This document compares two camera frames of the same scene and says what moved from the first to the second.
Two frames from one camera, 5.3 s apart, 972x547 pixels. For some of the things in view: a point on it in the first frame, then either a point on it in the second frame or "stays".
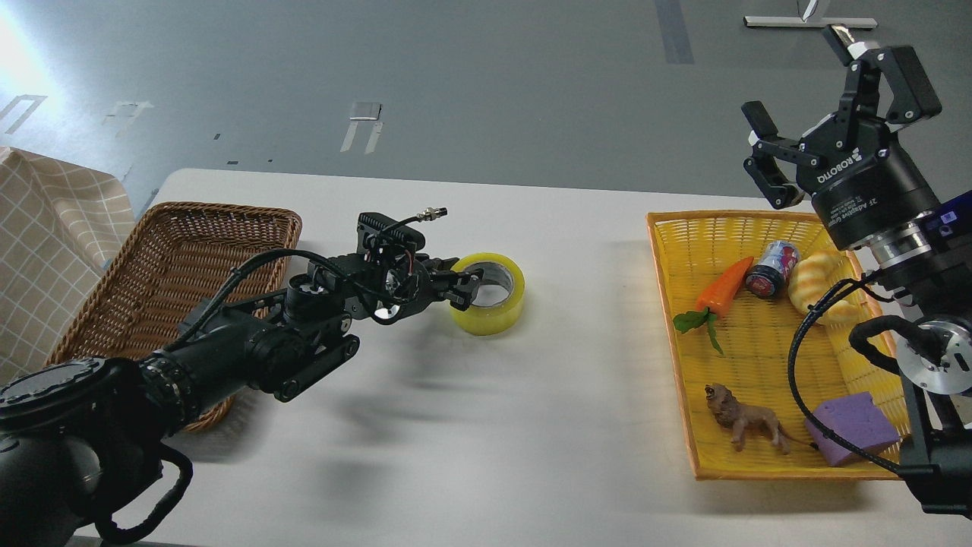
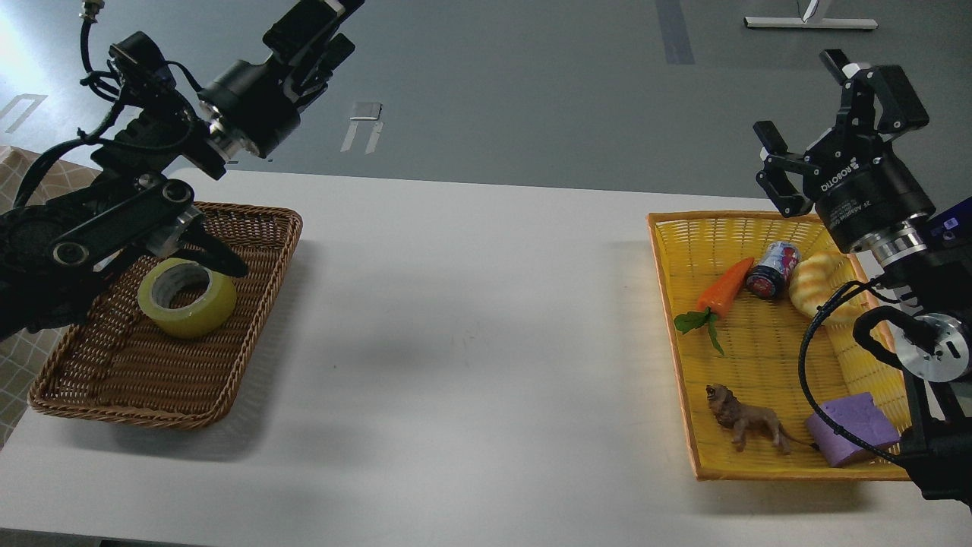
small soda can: [767, 279] stays
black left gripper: [411, 283] -> [254, 105]
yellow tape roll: [491, 320] -> [183, 299]
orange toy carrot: [715, 299] stays
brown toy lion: [729, 412] stays
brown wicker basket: [177, 261] stays
